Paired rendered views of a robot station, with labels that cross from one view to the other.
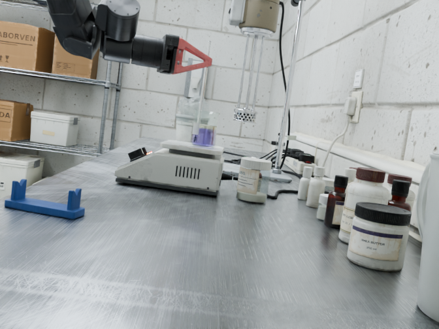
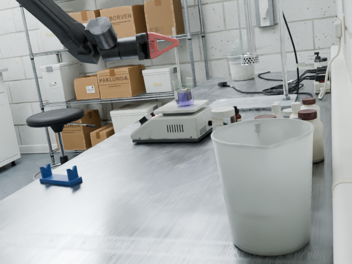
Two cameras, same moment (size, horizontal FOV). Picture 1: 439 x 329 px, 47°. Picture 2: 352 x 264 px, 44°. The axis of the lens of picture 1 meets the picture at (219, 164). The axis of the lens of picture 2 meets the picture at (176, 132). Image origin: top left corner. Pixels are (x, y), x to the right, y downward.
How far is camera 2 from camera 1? 0.40 m
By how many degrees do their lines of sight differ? 24
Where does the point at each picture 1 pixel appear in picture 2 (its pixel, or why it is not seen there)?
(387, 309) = (208, 235)
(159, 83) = (234, 21)
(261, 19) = not seen: outside the picture
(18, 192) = (45, 172)
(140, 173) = (145, 134)
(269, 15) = not seen: outside the picture
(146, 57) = (129, 53)
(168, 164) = (161, 125)
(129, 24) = (106, 37)
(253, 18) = not seen: outside the picture
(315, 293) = (170, 227)
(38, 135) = (150, 87)
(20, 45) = (122, 23)
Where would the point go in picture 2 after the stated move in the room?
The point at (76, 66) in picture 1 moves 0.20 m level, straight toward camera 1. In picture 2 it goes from (164, 28) to (161, 28)
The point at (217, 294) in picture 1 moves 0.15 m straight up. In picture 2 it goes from (103, 235) to (86, 140)
